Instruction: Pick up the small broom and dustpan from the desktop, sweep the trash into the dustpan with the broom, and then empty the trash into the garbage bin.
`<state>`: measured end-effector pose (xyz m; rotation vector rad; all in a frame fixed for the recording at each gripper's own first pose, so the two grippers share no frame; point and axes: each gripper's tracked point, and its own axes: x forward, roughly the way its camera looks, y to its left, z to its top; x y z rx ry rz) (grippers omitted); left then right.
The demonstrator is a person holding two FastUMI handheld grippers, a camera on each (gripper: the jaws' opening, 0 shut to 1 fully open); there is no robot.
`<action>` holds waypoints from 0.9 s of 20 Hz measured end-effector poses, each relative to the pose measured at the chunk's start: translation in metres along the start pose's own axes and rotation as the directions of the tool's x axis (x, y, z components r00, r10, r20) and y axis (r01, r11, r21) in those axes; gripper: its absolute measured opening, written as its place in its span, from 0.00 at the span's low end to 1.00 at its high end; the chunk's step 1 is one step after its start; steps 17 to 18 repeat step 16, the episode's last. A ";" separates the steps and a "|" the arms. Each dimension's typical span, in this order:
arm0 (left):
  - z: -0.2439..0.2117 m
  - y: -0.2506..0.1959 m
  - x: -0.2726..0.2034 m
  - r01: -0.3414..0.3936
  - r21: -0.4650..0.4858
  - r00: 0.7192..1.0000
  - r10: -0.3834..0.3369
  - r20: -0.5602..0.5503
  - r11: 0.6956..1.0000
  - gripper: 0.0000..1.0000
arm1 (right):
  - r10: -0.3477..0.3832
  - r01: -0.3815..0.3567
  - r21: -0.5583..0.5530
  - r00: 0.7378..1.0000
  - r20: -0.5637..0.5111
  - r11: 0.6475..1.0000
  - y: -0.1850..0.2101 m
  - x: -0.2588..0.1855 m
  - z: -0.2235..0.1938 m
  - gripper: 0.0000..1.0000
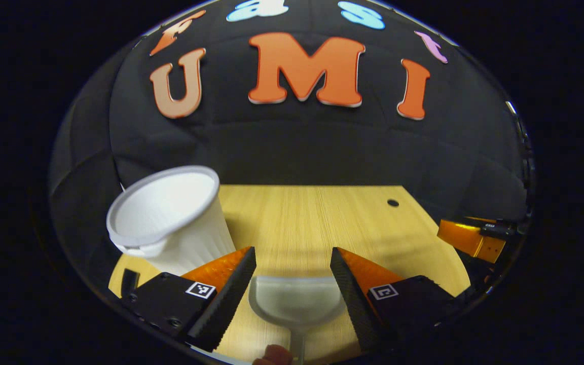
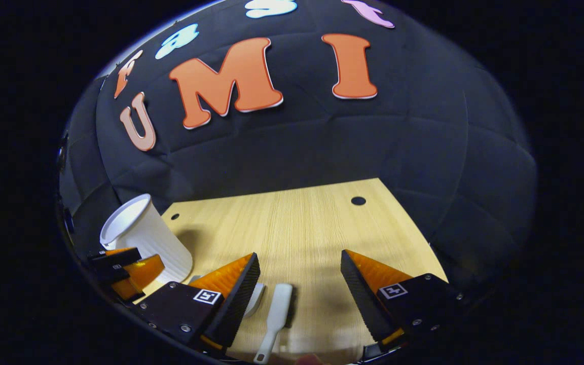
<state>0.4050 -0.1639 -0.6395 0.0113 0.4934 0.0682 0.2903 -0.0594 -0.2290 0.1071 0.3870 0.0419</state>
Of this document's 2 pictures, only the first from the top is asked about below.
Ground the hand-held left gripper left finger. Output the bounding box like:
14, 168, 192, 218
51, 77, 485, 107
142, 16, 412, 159
121, 247, 258, 353

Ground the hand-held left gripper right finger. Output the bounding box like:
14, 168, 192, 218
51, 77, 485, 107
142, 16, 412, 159
330, 247, 467, 353

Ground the white dustpan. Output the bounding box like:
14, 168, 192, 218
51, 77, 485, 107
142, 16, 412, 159
248, 275, 347, 363

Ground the white ribbed garbage bin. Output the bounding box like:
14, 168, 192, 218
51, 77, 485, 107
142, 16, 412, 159
106, 165, 237, 277

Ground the wooden desktop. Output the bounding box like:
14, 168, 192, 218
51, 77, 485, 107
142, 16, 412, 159
108, 185, 471, 363

